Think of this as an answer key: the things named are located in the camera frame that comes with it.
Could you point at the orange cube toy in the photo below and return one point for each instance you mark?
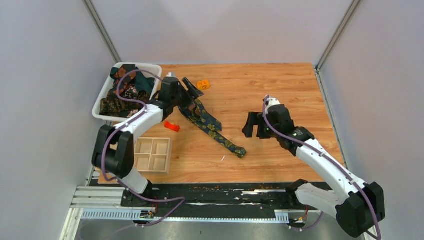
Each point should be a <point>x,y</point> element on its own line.
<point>203,84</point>

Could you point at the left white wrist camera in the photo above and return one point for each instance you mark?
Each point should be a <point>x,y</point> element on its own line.
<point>171,75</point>

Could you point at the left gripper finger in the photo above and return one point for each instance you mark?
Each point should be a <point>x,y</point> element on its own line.
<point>193,110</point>
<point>192,90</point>

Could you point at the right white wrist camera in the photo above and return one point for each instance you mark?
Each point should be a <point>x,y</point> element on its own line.
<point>271,101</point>

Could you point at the red plastic clip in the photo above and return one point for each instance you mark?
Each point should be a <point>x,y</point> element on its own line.
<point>172,127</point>

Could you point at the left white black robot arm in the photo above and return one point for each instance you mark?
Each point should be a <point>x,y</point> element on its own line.
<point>114,150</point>

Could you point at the wooden compartment tray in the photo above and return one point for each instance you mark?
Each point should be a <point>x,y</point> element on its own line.
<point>152,155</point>

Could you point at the green orange floral tie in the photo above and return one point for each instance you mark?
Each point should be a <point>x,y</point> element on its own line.
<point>135,86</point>

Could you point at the aluminium rail frame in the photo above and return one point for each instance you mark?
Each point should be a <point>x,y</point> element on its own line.
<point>99,203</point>

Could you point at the dark pink floral tie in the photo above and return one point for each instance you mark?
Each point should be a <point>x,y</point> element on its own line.
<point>132,113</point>

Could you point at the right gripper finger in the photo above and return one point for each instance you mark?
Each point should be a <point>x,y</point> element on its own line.
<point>255,117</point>
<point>248,129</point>

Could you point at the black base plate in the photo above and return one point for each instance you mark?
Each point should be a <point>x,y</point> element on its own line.
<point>258,200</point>

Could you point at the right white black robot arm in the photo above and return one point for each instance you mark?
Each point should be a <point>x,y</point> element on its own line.
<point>356,205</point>

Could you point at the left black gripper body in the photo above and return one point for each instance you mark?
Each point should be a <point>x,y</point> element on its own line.
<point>183,96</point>

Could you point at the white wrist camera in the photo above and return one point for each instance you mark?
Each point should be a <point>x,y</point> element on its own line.
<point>171,75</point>
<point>271,101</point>

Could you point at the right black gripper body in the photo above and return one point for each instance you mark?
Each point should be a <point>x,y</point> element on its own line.
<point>276,128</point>

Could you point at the white plastic bin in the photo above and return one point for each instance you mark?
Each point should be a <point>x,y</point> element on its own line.
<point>152,70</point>

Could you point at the navy yellow floral tie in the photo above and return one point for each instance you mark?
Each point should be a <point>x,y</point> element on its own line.
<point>213,127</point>

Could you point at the dark brown patterned tie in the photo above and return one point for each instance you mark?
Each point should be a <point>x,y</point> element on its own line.
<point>115,107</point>

